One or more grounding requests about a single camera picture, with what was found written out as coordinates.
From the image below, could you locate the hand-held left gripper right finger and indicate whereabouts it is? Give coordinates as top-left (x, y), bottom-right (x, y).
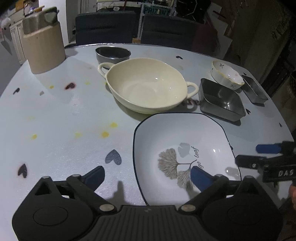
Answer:
top-left (178, 166), bottom-right (262, 213)

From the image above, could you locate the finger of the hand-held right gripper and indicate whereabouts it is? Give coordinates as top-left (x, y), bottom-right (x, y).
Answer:
top-left (235, 155), bottom-right (269, 169)
top-left (256, 141), bottom-right (296, 156)

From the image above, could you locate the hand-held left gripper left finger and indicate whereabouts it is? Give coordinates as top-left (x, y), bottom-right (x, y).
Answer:
top-left (35, 166), bottom-right (115, 213)

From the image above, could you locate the white leaf-print square plate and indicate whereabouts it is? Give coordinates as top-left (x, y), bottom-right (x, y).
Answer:
top-left (133, 113), bottom-right (242, 207)

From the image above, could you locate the large steel rectangular tray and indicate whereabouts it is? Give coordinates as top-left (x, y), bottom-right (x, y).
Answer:
top-left (199, 78), bottom-right (246, 122)

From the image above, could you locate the small floral ceramic bowl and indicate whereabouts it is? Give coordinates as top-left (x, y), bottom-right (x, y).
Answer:
top-left (210, 60), bottom-right (245, 90)

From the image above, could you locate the cream two-handled ceramic bowl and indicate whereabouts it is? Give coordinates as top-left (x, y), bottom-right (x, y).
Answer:
top-left (97, 58), bottom-right (200, 115)

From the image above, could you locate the round steel bowl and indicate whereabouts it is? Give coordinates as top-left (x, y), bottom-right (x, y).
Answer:
top-left (95, 46), bottom-right (131, 65)

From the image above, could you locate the person's right hand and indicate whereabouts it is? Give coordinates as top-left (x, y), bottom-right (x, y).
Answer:
top-left (289, 184), bottom-right (296, 209)

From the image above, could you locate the small steel rectangular tray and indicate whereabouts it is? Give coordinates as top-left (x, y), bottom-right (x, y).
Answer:
top-left (241, 75), bottom-right (269, 104)

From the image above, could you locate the maroon fabric chair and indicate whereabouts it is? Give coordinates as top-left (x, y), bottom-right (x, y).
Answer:
top-left (194, 23), bottom-right (226, 59)

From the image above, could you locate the beige cylindrical utensil holder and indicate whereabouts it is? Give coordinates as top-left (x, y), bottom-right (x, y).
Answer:
top-left (22, 20), bottom-right (67, 75)

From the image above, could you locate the dark blue fabric chair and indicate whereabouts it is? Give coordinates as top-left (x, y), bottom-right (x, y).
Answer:
top-left (141, 14), bottom-right (204, 50)
top-left (75, 10), bottom-right (137, 46)

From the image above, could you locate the white cabinet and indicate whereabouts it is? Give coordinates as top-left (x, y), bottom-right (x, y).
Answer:
top-left (9, 22), bottom-right (27, 65)

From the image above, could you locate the green sign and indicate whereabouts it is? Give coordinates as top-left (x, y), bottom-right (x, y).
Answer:
top-left (141, 5), bottom-right (170, 16)

